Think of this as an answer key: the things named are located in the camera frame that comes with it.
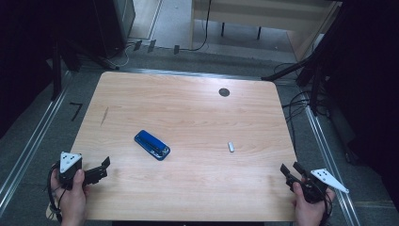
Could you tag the dark curtain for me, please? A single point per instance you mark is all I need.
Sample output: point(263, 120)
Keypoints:
point(370, 78)
point(22, 62)

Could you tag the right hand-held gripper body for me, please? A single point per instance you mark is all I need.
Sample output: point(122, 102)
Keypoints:
point(326, 177)

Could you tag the black furniture leg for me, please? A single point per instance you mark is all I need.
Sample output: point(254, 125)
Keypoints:
point(259, 33)
point(222, 29)

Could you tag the blue stapler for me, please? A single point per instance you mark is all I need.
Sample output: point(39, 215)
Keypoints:
point(152, 144)

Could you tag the black upright stand post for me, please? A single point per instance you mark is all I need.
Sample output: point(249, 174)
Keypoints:
point(56, 78)
point(315, 94)

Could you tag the light wooden furniture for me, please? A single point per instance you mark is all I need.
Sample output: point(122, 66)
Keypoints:
point(266, 12)

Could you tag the black slanted stand leg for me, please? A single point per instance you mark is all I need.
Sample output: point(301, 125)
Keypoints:
point(94, 58)
point(282, 71)

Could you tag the dark cabinet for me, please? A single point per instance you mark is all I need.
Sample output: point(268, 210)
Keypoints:
point(113, 25)

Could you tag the dark round table grommet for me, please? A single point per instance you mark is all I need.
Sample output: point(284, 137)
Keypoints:
point(224, 92)

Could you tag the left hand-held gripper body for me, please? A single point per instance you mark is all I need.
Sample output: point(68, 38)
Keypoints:
point(67, 161)

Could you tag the person's left hand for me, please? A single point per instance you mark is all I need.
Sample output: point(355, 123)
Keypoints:
point(70, 204)

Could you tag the person's right hand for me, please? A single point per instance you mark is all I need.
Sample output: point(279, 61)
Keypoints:
point(312, 213)

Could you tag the aluminium floor rail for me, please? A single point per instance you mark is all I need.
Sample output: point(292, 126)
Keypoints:
point(40, 128)
point(188, 73)
point(329, 157)

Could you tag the dark floor block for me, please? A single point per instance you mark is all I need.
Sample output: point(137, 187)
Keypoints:
point(151, 45)
point(137, 45)
point(176, 49)

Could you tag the silver staple strip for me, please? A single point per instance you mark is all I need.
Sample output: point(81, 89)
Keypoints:
point(231, 147)

